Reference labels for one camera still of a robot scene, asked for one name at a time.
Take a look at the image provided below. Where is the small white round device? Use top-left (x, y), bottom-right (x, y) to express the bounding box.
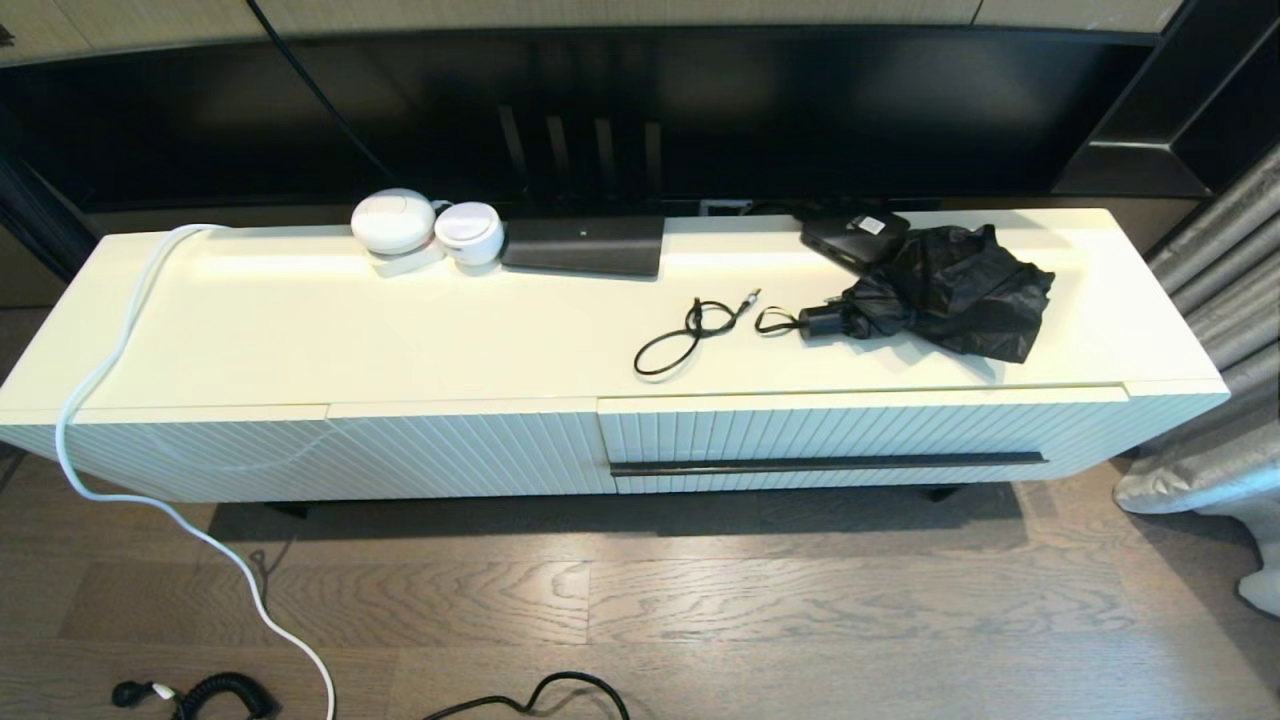
top-left (434, 201), bottom-right (505, 267)

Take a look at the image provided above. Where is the black television screen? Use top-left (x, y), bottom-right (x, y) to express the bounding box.
top-left (0, 25), bottom-right (1166, 211)

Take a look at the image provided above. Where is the large white round device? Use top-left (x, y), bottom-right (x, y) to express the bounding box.
top-left (350, 188), bottom-right (437, 255)

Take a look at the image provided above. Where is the black wall shelf unit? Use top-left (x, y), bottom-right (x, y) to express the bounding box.
top-left (1055, 0), bottom-right (1280, 198)

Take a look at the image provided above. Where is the black coiled cable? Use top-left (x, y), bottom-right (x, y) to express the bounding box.
top-left (112, 672), bottom-right (281, 720)

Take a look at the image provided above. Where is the white fluted drawer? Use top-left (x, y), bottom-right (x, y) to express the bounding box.
top-left (597, 385), bottom-right (1131, 496)

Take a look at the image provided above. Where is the black umbrella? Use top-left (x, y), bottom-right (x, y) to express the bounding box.
top-left (755, 224), bottom-right (1056, 365)

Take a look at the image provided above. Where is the black router with antennas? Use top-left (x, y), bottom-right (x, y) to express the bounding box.
top-left (499, 100), bottom-right (667, 279)

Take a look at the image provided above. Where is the white tv cabinet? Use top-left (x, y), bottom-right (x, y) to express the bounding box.
top-left (0, 207), bottom-right (1233, 504)

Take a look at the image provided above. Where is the thin black audio cable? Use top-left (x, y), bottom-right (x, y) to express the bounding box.
top-left (633, 288), bottom-right (763, 379)

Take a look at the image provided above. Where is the grey curtain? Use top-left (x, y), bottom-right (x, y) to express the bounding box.
top-left (1113, 140), bottom-right (1280, 616)

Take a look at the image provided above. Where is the black set-top box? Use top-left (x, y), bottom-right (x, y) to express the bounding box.
top-left (800, 208), bottom-right (912, 276)

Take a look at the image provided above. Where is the black television cable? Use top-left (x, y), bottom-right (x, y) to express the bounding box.
top-left (245, 0), bottom-right (401, 186)

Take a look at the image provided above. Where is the black floor power cable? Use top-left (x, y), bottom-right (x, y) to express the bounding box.
top-left (420, 671), bottom-right (631, 720)

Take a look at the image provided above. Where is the thick white power cable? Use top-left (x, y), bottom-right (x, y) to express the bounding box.
top-left (53, 222), bottom-right (337, 720)

